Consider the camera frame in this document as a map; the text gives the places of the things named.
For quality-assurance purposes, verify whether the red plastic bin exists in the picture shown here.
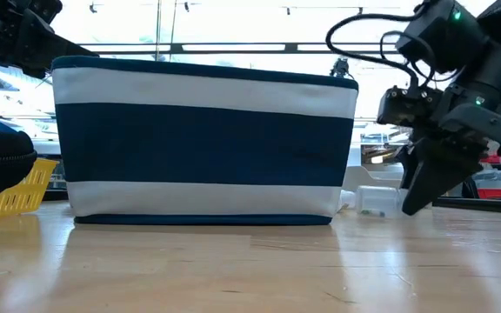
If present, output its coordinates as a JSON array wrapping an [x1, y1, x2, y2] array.
[[477, 187, 501, 201]]

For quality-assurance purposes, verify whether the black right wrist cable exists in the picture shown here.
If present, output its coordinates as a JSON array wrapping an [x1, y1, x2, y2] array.
[[324, 11, 437, 89]]

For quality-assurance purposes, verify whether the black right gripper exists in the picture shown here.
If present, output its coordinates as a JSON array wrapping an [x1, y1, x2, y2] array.
[[400, 83, 501, 217]]

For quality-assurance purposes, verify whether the yellow plastic tray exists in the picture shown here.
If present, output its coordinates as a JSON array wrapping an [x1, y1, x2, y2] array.
[[0, 157, 60, 219]]

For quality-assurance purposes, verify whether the navy white striped fabric basket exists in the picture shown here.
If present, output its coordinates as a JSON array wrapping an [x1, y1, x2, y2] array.
[[51, 55, 359, 226]]

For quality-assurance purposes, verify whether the clear plastic bottle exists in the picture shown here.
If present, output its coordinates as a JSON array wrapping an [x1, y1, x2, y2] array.
[[338, 185, 404, 219]]

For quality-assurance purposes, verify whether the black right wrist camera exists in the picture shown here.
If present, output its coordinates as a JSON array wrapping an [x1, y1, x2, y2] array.
[[376, 85, 444, 130]]

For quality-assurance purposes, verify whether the small black background device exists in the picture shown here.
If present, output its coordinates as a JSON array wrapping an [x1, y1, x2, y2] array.
[[329, 57, 352, 80]]

